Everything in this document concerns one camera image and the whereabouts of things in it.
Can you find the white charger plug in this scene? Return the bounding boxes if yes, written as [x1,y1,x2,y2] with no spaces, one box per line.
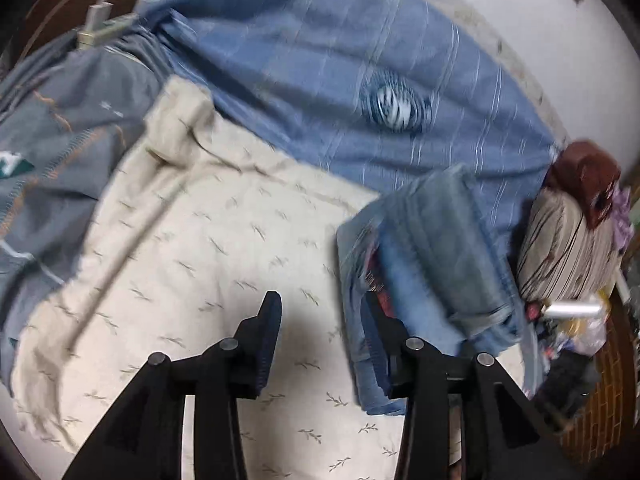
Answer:
[82,0,111,33]

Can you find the brown cloth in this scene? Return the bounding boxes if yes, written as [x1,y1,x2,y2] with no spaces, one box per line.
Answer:
[545,141,622,228]

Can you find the dark cloth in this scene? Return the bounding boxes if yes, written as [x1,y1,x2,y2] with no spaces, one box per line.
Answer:
[532,350,601,411]

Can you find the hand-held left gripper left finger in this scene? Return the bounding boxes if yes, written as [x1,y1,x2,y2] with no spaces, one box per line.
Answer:
[62,291,283,480]

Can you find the cream leaf-print bed sheet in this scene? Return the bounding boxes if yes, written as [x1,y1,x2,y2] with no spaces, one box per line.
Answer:
[10,75,481,480]

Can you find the light blue denim pants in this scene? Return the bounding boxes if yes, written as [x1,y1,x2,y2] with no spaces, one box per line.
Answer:
[336,164,526,417]

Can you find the blue plaid shirt with badge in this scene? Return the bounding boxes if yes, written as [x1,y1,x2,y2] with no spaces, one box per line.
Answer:
[135,0,558,256]

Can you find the striped cream pillow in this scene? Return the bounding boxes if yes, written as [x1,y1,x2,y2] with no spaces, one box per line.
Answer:
[515,190,621,303]

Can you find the brown woven basket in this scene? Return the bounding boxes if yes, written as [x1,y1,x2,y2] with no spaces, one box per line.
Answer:
[560,300,638,471]

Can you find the silver bottle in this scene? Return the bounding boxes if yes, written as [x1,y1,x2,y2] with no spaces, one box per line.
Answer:
[542,296,608,321]

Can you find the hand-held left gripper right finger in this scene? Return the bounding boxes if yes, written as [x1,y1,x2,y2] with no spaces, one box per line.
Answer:
[365,292,586,480]

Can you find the grey shirt with orange stitching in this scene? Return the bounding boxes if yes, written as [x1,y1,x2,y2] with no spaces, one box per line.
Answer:
[0,27,171,396]

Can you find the white power strip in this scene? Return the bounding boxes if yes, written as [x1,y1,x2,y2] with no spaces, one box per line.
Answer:
[75,14,138,50]

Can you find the white charging cable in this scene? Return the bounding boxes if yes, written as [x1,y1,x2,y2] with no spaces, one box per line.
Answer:
[20,0,108,61]

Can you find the purple cloth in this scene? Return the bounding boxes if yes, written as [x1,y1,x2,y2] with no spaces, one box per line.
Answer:
[607,182,637,256]

